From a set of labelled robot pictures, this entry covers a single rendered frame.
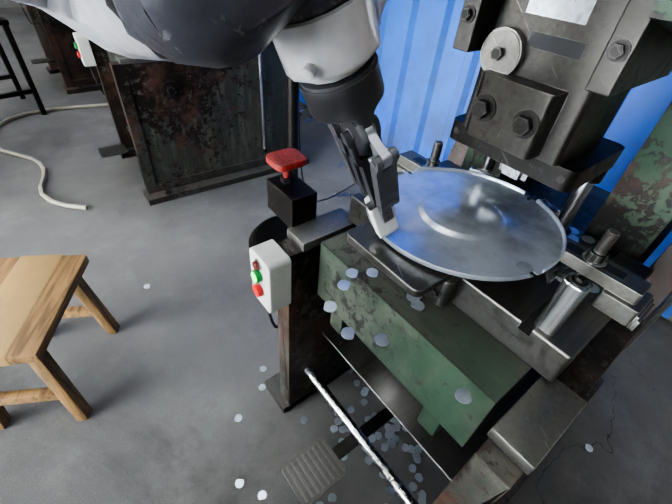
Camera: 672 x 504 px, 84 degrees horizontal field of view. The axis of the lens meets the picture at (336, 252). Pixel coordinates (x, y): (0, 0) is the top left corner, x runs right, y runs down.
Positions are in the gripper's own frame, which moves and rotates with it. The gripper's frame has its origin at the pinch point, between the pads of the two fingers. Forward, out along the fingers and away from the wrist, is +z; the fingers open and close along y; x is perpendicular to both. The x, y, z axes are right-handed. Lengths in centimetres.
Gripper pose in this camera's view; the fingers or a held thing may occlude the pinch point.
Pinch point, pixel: (382, 214)
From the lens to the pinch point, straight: 49.0
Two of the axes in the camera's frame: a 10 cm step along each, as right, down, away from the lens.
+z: 3.0, 5.8, 7.5
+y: 4.3, 6.3, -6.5
